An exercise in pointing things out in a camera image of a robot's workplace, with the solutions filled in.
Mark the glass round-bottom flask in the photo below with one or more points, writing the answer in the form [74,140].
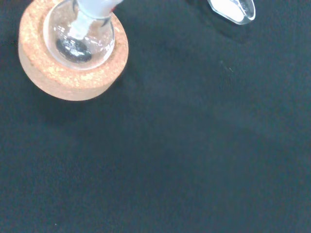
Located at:
[97,52]

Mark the glass weighing funnel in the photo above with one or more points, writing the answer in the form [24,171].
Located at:
[233,11]

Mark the black cloth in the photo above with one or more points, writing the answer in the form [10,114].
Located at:
[170,145]

